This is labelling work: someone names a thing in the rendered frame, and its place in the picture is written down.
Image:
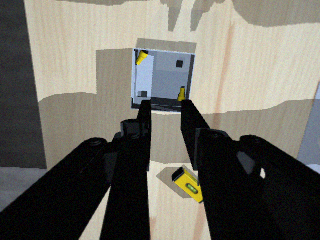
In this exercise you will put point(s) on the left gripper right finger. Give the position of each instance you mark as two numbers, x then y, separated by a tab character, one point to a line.
237	205

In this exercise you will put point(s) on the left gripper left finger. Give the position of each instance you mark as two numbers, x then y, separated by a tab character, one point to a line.
60	205

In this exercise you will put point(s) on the yellow pocket level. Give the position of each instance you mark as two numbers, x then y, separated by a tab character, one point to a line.
188	183

